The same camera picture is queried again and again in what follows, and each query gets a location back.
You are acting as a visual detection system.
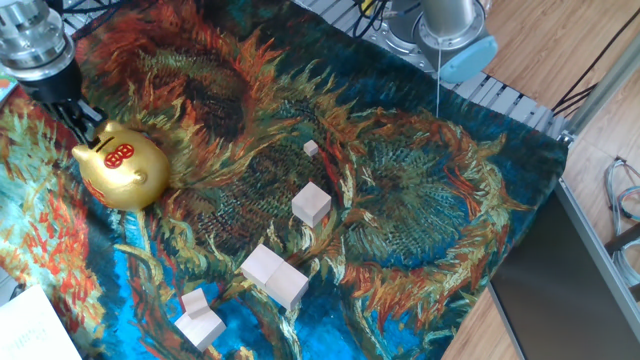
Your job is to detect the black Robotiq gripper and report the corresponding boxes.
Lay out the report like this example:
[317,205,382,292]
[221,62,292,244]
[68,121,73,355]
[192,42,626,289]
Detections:
[17,59,109,150]

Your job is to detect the small wooden block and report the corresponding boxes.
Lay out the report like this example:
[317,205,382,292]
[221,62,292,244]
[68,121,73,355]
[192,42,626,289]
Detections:
[181,288,212,320]

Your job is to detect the golden piggy bank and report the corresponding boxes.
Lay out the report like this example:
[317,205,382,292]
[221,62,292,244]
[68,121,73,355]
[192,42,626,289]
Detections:
[71,121,171,212]

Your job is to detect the colourful floral card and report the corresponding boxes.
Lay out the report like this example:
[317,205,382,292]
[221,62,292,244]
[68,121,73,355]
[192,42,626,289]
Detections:
[0,72,19,106]

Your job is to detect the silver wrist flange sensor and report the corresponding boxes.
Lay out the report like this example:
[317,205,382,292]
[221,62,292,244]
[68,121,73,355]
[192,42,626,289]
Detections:
[0,0,76,82]

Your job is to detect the white paper sheet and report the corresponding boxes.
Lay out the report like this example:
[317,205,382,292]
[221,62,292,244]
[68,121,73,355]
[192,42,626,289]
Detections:
[0,284,84,360]

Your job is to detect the large wooden block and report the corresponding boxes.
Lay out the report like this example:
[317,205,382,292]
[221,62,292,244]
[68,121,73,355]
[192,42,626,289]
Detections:
[173,304,228,353]

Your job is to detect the sunflower painting tablecloth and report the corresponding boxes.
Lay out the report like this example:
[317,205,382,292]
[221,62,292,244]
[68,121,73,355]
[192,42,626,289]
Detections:
[0,0,569,360]

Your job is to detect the dark flat panel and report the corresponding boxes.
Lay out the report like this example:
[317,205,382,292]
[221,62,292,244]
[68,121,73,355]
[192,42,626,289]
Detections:
[487,188,640,360]

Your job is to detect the black floor cables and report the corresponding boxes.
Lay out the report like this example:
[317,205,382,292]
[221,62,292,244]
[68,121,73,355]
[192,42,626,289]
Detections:
[552,9,640,117]

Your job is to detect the aluminium frame bar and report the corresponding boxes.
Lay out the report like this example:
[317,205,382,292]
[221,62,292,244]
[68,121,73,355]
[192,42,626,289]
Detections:
[564,44,640,146]
[553,177,640,346]

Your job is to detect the grey cable bundle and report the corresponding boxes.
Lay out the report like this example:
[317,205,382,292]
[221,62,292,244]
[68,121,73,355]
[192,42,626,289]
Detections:
[602,156,640,289]

